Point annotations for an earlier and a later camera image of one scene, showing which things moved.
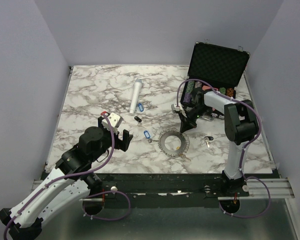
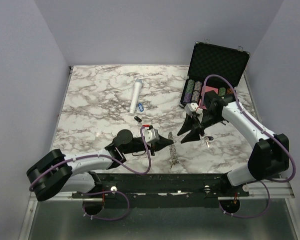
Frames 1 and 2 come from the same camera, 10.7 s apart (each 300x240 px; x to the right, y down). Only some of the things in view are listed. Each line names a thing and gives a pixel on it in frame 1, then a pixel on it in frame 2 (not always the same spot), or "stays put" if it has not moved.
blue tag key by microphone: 141,107 stays put
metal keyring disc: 174,131 → 172,152
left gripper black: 119,143 → 158,145
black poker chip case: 214,67 stays put
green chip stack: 222,90 stays put
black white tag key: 207,138 stays put
